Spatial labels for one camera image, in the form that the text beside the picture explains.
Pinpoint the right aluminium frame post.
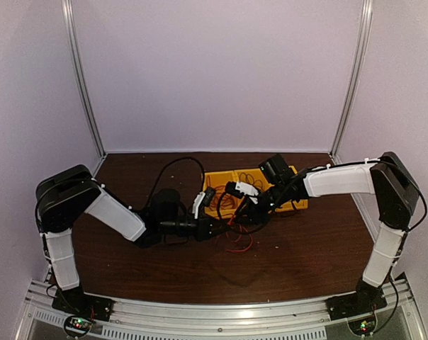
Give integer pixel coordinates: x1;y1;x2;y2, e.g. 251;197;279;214
330;0;373;159

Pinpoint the right black camera cable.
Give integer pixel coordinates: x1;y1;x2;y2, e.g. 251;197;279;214
215;169;307;234

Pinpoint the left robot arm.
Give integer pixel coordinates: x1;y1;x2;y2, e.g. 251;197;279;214
35;164;223;315

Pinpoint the black camera cable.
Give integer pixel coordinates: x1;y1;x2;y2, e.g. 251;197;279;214
142;157;205;213
215;169;307;234

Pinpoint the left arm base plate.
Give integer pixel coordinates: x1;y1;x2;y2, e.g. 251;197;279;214
52;295;114;322

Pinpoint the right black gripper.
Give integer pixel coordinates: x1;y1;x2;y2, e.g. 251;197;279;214
234;181;288;224

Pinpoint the aluminium frame post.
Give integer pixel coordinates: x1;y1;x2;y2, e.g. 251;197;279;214
330;0;373;159
61;0;107;158

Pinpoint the red cable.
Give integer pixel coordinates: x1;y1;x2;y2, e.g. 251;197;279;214
205;176;238;210
213;208;256;254

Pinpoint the left black camera cable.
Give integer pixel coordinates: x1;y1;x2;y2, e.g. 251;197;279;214
142;157;205;213

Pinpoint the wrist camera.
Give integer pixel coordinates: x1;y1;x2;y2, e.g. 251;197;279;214
191;187;216;220
225;181;259;205

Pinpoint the front aluminium rail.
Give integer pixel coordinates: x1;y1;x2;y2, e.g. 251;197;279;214
14;279;427;340

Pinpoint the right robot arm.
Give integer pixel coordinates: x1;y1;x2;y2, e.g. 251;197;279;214
226;152;422;313

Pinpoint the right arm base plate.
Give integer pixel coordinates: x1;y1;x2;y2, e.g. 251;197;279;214
325;293;388;321

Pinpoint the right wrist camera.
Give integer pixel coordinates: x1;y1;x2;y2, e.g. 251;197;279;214
225;181;259;205

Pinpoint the left aluminium frame post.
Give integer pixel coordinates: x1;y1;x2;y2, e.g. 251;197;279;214
61;0;107;158

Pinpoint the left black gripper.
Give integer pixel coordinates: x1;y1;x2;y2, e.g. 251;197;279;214
160;213;230;242

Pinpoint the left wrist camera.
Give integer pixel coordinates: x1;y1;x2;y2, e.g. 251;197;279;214
191;187;216;220

